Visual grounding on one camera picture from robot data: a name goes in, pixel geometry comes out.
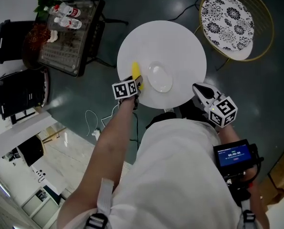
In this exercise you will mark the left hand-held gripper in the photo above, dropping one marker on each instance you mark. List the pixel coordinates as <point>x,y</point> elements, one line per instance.
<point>125,89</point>

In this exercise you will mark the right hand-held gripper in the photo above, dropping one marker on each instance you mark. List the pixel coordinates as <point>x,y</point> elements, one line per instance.
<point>224,112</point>

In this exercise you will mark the yellow corn cob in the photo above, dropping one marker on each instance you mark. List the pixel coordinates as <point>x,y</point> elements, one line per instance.
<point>135,69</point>

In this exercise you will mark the clear glass plate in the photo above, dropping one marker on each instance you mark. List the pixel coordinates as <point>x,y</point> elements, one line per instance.
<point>159,77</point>

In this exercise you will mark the person's right forearm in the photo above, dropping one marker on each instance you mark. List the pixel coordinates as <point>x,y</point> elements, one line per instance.
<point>228,133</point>

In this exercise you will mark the person's left forearm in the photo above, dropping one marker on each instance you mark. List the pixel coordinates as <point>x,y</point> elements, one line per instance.
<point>110,137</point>

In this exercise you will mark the person's black trousers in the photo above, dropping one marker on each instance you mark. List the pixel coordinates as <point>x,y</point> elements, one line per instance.
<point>194,113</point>

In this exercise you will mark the white power plug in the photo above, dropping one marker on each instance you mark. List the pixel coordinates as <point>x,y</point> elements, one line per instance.
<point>96,133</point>

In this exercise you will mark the black screen device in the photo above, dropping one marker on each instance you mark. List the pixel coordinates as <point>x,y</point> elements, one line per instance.
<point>233,155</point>

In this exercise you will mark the floral white black cushion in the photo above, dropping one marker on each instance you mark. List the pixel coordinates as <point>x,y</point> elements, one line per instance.
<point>227,27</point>

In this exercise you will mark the black glass side table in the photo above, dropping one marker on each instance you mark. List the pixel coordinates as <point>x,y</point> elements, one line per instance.
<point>67,49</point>

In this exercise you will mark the person's white shirt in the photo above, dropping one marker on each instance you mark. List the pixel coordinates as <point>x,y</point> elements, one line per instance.
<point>177,175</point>

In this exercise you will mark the clear red label water bottle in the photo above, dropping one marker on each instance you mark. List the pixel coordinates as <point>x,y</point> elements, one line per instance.
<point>69,23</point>
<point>65,11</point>

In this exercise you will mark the small white vase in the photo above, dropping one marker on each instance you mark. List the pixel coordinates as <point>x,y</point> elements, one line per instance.
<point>53,36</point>

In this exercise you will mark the red dried plant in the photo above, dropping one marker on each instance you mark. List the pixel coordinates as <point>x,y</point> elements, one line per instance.
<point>36,36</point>

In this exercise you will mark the cardboard box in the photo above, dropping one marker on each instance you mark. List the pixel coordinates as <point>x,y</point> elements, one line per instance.
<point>281,175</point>

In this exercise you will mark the black bin with white liner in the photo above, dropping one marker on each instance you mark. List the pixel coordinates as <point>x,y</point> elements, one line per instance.
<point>17,92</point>

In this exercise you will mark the white partition ledge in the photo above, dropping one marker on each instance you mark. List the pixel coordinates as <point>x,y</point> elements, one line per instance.
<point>20,130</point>

